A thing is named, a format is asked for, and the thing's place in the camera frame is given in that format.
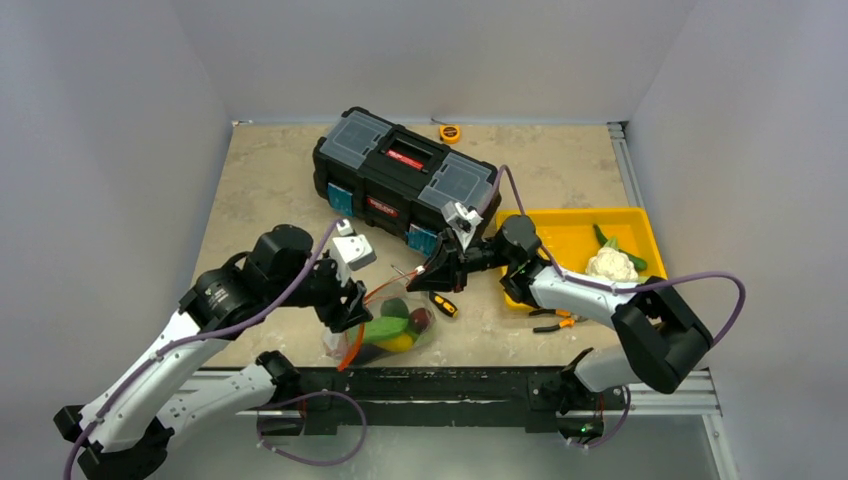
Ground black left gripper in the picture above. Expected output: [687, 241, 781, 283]
[268, 250, 373, 329]

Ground dark green avocado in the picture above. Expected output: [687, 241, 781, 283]
[380, 297, 410, 319]

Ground clear orange zip top bag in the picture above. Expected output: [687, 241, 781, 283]
[323, 269, 437, 371]

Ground dark red plum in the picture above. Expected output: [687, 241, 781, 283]
[407, 308, 433, 335]

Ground yellow corn cob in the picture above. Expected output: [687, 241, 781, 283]
[374, 333, 417, 353]

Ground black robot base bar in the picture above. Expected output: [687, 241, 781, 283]
[255, 352, 624, 439]

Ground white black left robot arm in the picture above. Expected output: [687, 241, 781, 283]
[54, 220, 376, 479]

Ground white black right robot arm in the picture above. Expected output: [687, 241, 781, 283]
[407, 215, 715, 407]

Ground black yellow screwdriver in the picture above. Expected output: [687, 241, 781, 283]
[390, 264, 459, 318]

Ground yellow plastic tray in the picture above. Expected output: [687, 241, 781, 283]
[527, 207, 668, 278]

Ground orange black pliers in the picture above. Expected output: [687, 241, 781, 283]
[528, 309, 587, 334]

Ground black plastic toolbox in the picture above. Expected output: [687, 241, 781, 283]
[312, 106, 501, 255]

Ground yellow tape measure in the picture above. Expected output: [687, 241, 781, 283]
[430, 118, 462, 145]

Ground white cauliflower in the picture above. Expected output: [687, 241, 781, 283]
[585, 247, 639, 283]

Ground green cucumber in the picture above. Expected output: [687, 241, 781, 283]
[592, 224, 648, 272]

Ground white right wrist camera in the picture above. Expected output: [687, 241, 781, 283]
[441, 201, 483, 251]

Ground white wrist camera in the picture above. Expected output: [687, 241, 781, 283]
[441, 201, 483, 251]
[329, 219, 377, 286]

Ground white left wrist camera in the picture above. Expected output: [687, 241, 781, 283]
[329, 219, 377, 286]

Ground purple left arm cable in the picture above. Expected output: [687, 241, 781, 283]
[62, 218, 346, 480]

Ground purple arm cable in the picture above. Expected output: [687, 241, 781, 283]
[62, 218, 346, 480]
[476, 164, 748, 349]

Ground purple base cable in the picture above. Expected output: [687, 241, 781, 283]
[255, 389, 370, 467]

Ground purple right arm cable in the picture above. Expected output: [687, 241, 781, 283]
[476, 164, 748, 349]

